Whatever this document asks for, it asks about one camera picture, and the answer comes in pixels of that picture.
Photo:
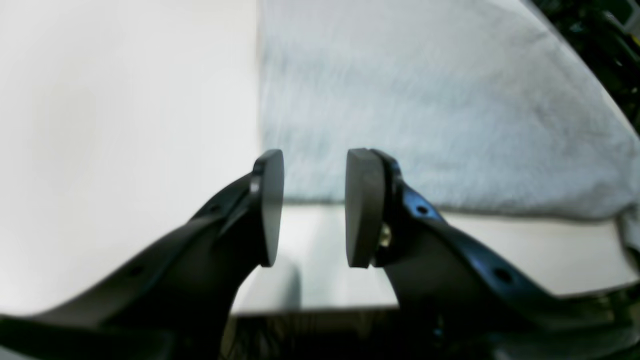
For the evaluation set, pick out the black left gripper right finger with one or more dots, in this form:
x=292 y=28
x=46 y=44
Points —
x=459 y=299

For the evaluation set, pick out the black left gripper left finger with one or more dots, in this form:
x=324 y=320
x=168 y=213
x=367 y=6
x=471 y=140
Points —
x=172 y=300

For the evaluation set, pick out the grey T-shirt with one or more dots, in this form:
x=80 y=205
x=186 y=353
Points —
x=482 y=104

